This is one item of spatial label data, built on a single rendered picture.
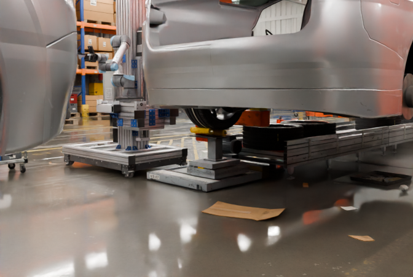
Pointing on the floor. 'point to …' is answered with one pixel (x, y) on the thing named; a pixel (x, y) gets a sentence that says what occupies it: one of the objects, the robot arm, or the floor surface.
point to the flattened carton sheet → (243, 212)
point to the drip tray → (381, 177)
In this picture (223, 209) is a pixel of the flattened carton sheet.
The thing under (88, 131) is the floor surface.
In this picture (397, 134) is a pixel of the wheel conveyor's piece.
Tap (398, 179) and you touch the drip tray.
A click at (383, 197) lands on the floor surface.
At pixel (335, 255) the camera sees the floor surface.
